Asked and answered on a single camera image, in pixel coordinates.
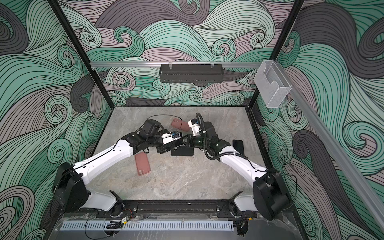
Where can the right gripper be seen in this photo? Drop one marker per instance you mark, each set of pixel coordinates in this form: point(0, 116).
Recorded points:
point(193, 140)

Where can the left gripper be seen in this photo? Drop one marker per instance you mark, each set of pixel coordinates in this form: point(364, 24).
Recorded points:
point(164, 148)

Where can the black phone case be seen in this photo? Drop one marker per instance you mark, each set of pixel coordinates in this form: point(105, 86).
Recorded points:
point(182, 151)

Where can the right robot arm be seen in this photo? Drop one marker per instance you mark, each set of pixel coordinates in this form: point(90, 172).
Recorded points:
point(270, 193)

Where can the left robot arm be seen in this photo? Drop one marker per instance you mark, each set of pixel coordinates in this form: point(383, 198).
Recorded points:
point(69, 187)

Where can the pink phone case far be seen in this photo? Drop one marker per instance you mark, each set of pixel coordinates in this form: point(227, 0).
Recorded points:
point(180, 125)

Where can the pink phone case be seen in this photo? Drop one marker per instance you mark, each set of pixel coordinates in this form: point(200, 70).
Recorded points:
point(180, 125)
point(142, 163)

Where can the pink phone case near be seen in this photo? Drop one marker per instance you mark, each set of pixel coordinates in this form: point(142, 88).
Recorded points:
point(142, 163)

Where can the purple-edged black smartphone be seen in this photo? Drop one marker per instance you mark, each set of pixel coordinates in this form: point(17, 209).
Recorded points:
point(239, 146)

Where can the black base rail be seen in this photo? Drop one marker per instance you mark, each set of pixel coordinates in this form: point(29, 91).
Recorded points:
point(223, 208)

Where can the black wall tray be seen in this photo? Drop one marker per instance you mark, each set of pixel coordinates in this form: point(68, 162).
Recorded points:
point(186, 73)

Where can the aluminium wall rail back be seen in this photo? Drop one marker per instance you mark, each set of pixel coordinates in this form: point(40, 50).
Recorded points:
point(133, 64)

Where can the aluminium wall rail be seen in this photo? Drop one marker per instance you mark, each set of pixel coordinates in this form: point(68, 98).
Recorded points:
point(133, 64)
point(306, 99)

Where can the white slotted cable duct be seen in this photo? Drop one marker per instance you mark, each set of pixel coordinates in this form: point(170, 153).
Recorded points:
point(151, 225)

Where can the clear acrylic wall holder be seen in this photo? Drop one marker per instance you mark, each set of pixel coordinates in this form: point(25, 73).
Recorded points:
point(272, 83)

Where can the aluminium wall rail right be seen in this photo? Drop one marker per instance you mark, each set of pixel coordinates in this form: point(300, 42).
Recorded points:
point(306, 99)

